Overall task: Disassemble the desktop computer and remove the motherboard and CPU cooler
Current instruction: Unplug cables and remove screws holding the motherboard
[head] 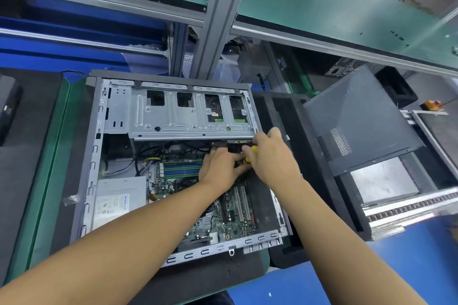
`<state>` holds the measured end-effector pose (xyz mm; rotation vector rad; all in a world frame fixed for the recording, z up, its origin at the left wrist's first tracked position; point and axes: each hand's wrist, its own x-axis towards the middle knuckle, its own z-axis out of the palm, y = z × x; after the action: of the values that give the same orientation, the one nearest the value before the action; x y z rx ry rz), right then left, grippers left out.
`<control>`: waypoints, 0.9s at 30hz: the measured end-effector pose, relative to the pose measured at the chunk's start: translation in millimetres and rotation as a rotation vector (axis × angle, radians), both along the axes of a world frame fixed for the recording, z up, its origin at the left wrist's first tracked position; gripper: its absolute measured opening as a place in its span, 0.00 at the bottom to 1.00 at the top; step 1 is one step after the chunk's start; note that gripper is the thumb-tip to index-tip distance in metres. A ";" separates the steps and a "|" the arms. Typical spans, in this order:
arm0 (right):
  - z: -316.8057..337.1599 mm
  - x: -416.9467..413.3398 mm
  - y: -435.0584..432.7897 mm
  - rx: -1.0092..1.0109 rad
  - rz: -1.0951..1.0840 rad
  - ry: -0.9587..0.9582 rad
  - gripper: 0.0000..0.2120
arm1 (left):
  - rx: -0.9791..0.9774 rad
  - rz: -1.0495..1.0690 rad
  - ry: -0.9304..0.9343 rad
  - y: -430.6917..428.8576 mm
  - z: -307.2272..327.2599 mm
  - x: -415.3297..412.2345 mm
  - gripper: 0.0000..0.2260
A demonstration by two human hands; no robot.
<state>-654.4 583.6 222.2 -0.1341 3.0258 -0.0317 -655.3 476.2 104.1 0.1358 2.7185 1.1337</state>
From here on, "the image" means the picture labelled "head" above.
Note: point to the person's right hand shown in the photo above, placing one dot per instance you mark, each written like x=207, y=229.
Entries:
x=272, y=158

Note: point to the person's left hand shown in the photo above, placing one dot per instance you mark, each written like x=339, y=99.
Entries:
x=220, y=169

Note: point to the green motherboard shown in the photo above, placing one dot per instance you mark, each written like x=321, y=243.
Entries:
x=232, y=219

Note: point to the dark grey computer case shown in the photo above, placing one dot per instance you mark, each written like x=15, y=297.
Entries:
x=172, y=104

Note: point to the grey case side panel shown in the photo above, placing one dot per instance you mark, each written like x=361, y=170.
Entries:
x=358, y=126

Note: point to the distant computer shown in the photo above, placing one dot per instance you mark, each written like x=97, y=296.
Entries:
x=343, y=69

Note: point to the silver computer case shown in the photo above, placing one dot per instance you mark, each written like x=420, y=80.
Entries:
x=7, y=104

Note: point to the person's right forearm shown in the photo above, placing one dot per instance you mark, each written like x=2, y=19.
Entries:
x=343, y=251

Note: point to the person's left forearm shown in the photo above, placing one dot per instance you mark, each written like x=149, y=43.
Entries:
x=93, y=251

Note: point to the black divided foam tray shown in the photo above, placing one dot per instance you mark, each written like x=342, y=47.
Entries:
x=315, y=172

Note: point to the clear plastic bag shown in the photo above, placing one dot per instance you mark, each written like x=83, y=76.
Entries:
x=227, y=67

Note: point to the grey metal conveyor plate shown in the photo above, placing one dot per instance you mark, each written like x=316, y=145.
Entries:
x=383, y=181

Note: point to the silver power supply unit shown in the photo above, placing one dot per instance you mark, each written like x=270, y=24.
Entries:
x=111, y=205

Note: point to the yellow push button box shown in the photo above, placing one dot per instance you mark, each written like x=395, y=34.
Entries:
x=433, y=105

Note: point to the blue plastic crate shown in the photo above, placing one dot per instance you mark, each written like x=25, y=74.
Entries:
x=79, y=40

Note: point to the aluminium conveyor frame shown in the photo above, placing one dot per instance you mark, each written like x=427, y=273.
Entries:
x=415, y=208

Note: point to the thick aluminium frame post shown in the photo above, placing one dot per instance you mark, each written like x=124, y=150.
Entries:
x=218, y=15

